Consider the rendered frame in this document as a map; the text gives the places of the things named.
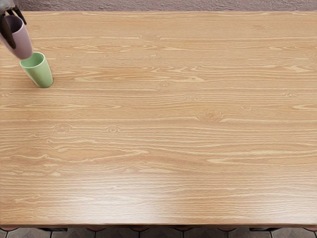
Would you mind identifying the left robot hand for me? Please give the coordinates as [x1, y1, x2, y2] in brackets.
[0, 0, 27, 50]

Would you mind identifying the pink cup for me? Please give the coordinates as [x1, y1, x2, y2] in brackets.
[0, 15, 34, 60]

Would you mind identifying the green cup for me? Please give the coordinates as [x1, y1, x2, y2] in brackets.
[19, 52, 54, 89]

